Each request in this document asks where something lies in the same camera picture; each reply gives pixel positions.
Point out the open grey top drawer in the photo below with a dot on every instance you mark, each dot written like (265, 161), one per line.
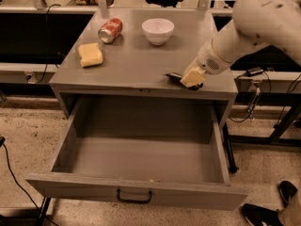
(171, 147)

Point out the grey cabinet table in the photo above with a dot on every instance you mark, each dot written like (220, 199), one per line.
(132, 66)

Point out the beige trouser leg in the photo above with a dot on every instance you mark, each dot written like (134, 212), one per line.
(291, 215)

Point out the black shoe far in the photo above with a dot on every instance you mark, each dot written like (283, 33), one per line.
(286, 190)

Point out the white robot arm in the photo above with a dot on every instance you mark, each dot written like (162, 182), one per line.
(254, 25)

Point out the black metal stand frame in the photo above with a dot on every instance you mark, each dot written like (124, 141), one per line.
(275, 138)

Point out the red soda can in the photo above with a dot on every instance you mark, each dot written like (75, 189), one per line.
(110, 30)

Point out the black shoe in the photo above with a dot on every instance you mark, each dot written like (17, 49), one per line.
(286, 190)
(260, 216)

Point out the yellow sponge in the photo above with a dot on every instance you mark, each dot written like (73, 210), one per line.
(90, 54)

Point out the black shoe near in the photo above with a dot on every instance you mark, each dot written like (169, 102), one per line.
(260, 216)

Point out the black power adapter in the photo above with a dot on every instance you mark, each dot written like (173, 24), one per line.
(254, 71)

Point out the black drawer handle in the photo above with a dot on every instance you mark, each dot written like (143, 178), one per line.
(135, 198)

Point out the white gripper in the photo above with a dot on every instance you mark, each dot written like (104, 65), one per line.
(206, 61)

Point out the black rxbar chocolate wrapper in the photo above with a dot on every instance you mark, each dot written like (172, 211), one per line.
(174, 78)

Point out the white ceramic bowl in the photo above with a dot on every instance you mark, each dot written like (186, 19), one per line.
(157, 30)

